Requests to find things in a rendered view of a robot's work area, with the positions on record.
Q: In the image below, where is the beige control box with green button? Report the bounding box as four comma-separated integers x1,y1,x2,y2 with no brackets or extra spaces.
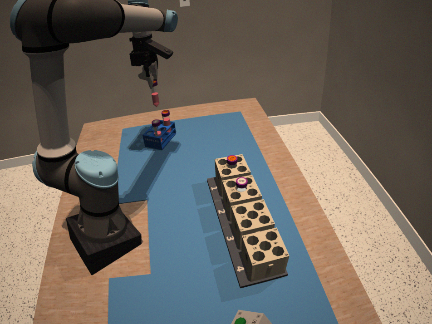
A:
231,310,272,324

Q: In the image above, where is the clear graduated tube with yellow liquid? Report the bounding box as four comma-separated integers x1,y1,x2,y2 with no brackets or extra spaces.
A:
227,155,238,168

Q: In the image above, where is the tan bucket adapter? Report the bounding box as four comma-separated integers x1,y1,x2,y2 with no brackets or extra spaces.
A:
222,175,262,222
215,154,251,197
241,228,289,282
231,199,275,250

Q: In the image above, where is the dark blue tube rack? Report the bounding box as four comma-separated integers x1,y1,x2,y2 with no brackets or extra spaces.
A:
142,120,176,150

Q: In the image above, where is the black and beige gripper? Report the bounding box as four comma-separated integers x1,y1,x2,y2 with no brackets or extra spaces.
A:
129,34,158,89

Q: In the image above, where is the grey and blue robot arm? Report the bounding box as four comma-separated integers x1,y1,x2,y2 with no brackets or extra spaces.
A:
10,0,178,244

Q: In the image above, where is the blue bench mat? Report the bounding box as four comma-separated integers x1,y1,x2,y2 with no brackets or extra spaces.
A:
108,111,338,324

